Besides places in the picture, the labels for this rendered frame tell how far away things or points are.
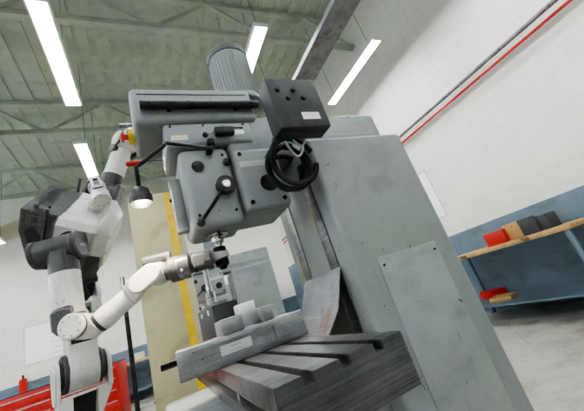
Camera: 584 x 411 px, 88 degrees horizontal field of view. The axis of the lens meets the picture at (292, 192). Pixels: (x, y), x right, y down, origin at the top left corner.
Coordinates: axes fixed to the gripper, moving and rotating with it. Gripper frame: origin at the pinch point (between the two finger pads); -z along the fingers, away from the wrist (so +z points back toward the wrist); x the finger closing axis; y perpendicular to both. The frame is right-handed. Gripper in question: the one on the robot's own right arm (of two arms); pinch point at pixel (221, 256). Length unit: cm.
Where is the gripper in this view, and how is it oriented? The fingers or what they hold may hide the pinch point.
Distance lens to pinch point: 116.2
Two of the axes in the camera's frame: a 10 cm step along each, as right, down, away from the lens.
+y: 2.9, 9.0, -3.3
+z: -9.5, 2.3, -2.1
